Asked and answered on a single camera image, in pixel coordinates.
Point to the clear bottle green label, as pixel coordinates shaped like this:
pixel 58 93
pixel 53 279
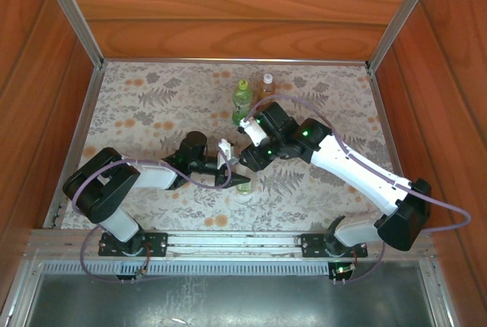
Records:
pixel 245 190

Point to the green plastic bottle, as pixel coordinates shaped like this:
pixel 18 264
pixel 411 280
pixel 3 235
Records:
pixel 242 102

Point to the pink drink bottle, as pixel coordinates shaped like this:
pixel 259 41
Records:
pixel 266 91

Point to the white cap blue print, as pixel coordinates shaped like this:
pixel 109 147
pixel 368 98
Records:
pixel 268 77

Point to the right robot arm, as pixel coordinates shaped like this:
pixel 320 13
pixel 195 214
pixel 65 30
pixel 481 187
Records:
pixel 354 169

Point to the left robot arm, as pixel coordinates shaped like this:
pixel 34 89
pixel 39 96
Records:
pixel 99 186

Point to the floral table cloth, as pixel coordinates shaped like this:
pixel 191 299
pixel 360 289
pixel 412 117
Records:
pixel 266 209

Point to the grey metal sheet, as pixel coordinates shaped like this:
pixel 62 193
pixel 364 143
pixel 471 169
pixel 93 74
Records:
pixel 228 304

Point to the black base connector board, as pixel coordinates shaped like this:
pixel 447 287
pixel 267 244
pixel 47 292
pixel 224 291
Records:
pixel 131 277
pixel 342 270

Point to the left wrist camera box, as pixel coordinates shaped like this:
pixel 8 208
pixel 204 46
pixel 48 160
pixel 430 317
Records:
pixel 227 150

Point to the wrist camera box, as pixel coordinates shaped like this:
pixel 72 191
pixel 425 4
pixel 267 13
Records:
pixel 227 150
pixel 253 133

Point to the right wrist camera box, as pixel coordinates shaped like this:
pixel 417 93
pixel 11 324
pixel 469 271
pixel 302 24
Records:
pixel 253 133

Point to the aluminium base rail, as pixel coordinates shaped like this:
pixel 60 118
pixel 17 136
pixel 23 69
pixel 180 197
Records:
pixel 236 241

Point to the aluminium table edge rail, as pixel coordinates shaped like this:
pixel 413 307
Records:
pixel 77 140
pixel 381 114
pixel 236 61

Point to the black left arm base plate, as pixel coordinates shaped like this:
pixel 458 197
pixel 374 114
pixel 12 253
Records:
pixel 156 243

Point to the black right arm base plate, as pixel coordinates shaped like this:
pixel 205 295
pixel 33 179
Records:
pixel 314 245

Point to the aluminium frame post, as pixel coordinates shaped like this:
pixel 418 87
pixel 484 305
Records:
pixel 71 11
pixel 403 11

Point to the aluminium lower frame rail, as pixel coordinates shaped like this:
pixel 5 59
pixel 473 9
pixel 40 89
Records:
pixel 437 293
pixel 21 293

